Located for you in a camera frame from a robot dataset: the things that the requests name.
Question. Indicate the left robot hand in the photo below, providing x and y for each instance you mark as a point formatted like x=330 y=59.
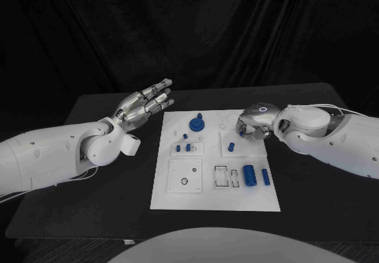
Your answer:
x=138 y=106

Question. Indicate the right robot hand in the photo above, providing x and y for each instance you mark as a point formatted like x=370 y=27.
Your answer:
x=259 y=117

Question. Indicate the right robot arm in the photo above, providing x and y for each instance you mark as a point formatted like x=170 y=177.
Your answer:
x=326 y=139

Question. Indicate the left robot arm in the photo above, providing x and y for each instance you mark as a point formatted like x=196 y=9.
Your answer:
x=43 y=148

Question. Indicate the white task board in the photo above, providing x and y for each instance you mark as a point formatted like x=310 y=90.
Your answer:
x=213 y=197

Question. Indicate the short blue cylinder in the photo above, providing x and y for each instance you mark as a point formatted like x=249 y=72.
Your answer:
x=231 y=147

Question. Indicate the blue gear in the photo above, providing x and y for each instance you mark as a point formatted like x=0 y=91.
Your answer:
x=196 y=125

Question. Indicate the thick blue cylinder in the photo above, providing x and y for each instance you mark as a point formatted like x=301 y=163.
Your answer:
x=249 y=175

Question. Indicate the thin long blue cylinder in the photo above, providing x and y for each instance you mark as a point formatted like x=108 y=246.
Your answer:
x=265 y=177

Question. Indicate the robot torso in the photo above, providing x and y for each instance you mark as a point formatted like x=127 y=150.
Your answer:
x=228 y=246

